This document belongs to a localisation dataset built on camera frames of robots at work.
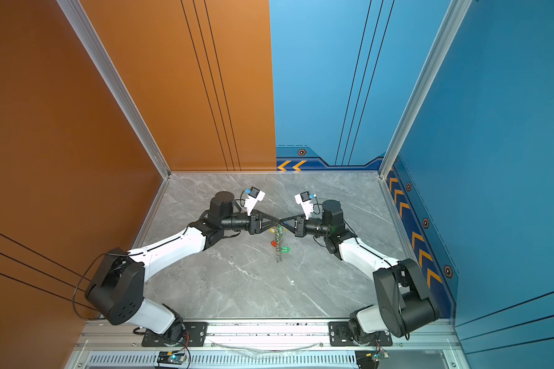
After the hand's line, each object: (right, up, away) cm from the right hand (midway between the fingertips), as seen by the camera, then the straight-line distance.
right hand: (280, 224), depth 79 cm
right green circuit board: (+31, -39, -9) cm, 50 cm away
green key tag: (+2, -12, +14) cm, 18 cm away
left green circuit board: (-33, -41, -8) cm, 53 cm away
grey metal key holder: (-1, -11, +13) cm, 17 cm away
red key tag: (-3, -10, +14) cm, 17 cm away
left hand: (-1, +1, -2) cm, 3 cm away
